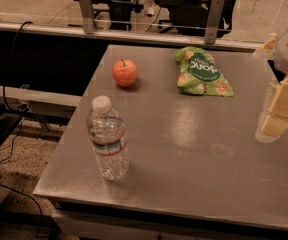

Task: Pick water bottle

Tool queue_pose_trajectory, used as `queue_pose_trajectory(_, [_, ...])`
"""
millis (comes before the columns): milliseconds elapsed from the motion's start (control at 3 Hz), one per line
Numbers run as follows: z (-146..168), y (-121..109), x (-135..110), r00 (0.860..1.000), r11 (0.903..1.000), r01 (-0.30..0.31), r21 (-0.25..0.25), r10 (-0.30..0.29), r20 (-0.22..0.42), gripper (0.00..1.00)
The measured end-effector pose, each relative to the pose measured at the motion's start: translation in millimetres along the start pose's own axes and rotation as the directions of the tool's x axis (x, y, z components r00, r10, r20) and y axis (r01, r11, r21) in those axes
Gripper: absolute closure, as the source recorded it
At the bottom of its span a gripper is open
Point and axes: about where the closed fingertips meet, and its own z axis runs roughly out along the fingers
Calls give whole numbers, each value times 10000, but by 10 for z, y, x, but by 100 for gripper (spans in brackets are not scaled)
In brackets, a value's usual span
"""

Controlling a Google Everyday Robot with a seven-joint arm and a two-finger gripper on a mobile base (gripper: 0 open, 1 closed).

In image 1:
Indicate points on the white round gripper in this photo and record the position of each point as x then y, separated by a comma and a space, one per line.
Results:
274, 120

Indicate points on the clear plastic water bottle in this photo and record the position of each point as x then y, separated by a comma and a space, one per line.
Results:
107, 133

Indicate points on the green snack bag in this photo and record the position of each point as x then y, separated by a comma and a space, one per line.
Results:
199, 74

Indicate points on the black office chair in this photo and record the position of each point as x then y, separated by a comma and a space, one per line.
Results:
190, 17

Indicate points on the red apple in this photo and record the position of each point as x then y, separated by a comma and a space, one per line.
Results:
125, 73

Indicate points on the metal guard rail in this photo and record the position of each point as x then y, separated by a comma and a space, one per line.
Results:
144, 38

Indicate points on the left metal rail bracket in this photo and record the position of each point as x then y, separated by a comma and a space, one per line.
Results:
87, 13

